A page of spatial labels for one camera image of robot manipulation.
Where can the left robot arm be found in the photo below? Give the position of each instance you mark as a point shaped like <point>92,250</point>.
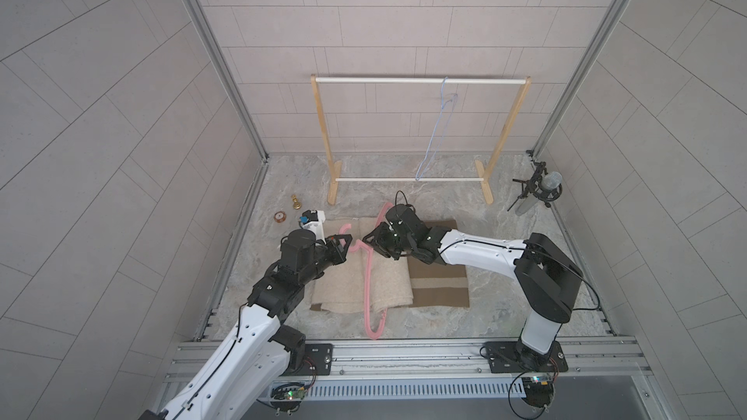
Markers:
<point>259,349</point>

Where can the small copper round disc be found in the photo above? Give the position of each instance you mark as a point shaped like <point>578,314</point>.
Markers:
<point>280,217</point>

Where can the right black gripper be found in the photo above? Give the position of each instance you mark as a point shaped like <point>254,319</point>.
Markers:
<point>378,238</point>

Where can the right circuit board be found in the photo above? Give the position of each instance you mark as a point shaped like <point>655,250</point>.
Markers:
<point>538,391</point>

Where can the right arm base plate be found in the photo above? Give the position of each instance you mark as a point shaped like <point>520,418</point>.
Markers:
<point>514,357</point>

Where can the left circuit board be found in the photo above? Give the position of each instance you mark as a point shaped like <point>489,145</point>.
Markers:
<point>289,392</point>

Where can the circuit board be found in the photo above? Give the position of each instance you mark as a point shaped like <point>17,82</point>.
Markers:
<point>538,391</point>
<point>289,392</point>

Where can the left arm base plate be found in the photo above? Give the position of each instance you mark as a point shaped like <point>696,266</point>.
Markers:
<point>313,359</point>

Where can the beige wool scarf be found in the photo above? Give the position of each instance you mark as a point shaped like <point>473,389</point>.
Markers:
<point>341,289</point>

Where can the pink plastic hanger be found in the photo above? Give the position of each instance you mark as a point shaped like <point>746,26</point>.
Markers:
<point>365,289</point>

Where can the wooden clothes rack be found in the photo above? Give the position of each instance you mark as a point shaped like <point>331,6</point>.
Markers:
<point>479,172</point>

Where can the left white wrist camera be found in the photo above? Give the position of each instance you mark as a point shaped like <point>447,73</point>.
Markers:
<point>313,220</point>

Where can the aluminium mounting rail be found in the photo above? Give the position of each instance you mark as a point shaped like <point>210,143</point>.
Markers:
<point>586,355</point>

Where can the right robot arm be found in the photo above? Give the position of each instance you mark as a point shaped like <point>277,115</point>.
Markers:
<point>549,279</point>

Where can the brown plaid scarf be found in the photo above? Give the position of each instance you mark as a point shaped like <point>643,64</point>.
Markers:
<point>438,285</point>

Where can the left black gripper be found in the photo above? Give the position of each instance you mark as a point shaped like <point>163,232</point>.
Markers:
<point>333,248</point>

